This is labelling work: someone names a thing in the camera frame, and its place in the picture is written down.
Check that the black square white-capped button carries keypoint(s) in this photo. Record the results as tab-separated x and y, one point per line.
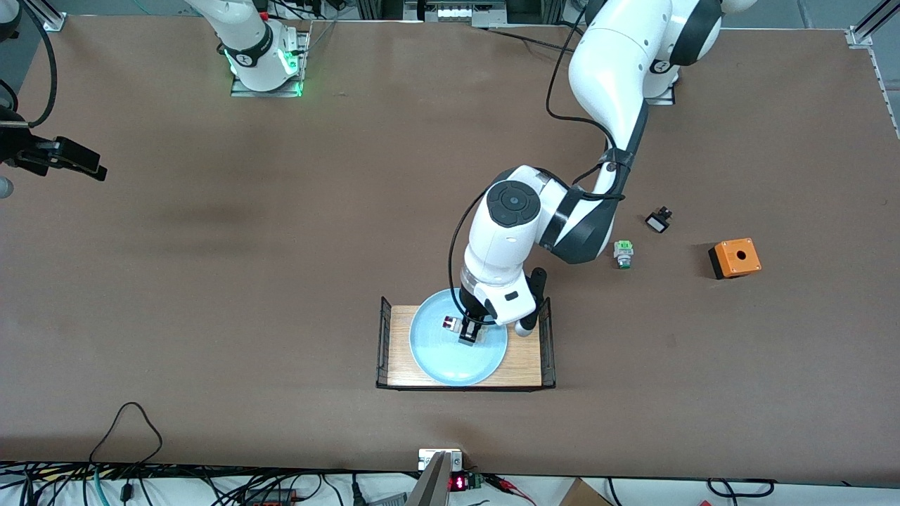
657	223

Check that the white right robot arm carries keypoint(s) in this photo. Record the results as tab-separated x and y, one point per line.
253	49

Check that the orange button enclosure box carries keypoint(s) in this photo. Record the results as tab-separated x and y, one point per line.
749	266

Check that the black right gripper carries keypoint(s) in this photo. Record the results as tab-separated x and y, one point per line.
15	145

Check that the red and black probe leads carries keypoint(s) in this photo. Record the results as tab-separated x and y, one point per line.
503	482

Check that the light blue round plate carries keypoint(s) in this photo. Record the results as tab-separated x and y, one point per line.
436	358

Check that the green push button switch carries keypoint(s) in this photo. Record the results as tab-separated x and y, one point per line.
623	249

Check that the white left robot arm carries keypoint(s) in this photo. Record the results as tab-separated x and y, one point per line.
619	70

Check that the perforated metal edge strip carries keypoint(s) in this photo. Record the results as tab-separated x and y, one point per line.
882	84

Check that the brown cardboard piece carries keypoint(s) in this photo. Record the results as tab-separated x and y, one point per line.
580	495

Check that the metal pole mount bracket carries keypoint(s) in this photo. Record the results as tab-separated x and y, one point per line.
455	460

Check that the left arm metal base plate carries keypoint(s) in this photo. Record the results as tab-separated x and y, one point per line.
664	100

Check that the metal device with white lights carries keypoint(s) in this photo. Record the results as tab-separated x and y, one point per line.
453	13

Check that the aluminium corner bracket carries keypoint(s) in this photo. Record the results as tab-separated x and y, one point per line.
53	21
859	35

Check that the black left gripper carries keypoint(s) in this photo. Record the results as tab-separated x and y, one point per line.
472	309

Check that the red digit display board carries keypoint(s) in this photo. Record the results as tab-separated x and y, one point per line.
458	483

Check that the grey camera pole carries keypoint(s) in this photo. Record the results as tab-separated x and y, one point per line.
432	485

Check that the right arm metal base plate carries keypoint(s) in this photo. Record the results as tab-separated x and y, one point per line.
242	93

